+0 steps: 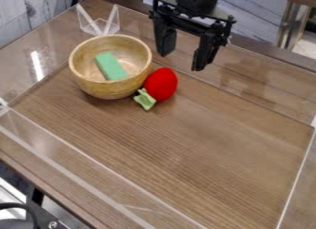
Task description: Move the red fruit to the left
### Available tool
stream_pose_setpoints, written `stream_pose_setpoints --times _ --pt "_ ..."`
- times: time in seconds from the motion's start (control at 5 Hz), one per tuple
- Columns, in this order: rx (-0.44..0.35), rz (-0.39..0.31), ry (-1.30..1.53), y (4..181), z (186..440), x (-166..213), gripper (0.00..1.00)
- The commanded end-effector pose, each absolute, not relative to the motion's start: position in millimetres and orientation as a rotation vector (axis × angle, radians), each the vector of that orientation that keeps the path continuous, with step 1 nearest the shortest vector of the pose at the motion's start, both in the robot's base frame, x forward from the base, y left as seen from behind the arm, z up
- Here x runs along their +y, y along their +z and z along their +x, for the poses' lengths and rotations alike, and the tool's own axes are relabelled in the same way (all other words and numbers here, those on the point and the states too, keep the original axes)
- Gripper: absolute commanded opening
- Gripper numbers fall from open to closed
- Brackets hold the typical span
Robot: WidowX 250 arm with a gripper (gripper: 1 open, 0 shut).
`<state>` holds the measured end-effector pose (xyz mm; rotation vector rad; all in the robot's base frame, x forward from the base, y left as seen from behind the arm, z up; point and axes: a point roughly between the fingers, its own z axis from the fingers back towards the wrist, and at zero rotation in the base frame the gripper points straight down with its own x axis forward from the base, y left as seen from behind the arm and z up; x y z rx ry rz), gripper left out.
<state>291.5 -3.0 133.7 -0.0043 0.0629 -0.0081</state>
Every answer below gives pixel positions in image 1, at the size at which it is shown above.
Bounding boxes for green rectangular block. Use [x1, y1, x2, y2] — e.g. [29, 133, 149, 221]
[96, 52, 129, 80]

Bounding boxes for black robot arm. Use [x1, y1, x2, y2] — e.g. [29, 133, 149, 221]
[150, 0, 237, 71]

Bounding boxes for wooden bowl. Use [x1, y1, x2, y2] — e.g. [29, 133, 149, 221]
[70, 34, 152, 100]

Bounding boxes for clear acrylic corner bracket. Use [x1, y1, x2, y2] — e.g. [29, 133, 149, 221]
[75, 5, 120, 36]

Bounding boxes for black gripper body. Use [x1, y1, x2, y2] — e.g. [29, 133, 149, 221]
[152, 0, 237, 46]

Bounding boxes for red plush fruit green leaves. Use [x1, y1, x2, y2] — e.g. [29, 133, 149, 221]
[134, 67, 179, 111]

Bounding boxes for black table frame leg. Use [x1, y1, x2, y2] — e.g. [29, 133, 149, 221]
[0, 185, 71, 229]

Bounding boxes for metal table leg background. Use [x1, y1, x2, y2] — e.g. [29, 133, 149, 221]
[276, 2, 311, 51]

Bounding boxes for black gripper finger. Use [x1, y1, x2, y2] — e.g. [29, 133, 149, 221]
[192, 32, 221, 71]
[154, 20, 177, 56]

